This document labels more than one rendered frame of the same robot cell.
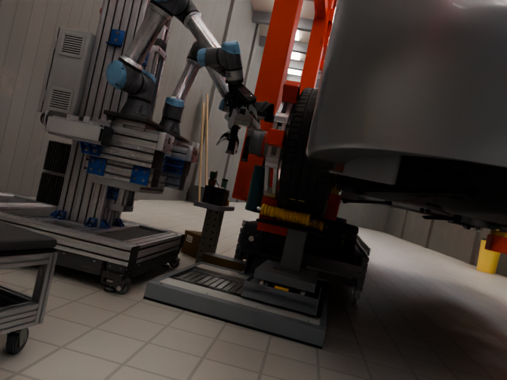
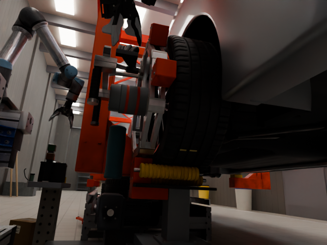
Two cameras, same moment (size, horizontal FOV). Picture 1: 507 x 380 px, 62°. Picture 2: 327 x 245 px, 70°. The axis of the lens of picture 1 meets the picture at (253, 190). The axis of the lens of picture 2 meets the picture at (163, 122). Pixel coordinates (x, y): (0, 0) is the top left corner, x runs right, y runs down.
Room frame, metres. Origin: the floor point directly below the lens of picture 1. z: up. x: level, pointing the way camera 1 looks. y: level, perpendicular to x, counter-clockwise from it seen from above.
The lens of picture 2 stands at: (1.24, 0.27, 0.44)
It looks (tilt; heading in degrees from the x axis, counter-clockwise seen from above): 16 degrees up; 335
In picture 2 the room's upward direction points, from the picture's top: 3 degrees clockwise
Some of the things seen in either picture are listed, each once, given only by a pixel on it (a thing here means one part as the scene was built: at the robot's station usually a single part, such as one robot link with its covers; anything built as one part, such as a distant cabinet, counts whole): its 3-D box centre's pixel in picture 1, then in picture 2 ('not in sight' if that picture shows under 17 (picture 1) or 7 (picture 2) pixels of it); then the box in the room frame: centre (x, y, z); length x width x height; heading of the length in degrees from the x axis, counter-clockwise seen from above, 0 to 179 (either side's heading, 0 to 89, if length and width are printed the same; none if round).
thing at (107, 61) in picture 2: (242, 121); (105, 64); (2.12, 0.13, 0.93); 0.09 x 0.05 x 0.05; 79
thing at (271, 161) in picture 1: (283, 148); (145, 102); (2.24, -0.11, 0.85); 0.54 x 0.07 x 0.54; 169
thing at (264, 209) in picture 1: (285, 214); (169, 172); (2.11, -0.18, 0.51); 0.29 x 0.06 x 0.06; 79
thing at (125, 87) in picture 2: (270, 145); (131, 100); (2.26, -0.04, 0.85); 0.21 x 0.14 x 0.14; 79
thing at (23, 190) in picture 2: (212, 188); (21, 182); (10.96, 1.06, 0.46); 0.91 x 0.73 x 0.92; 83
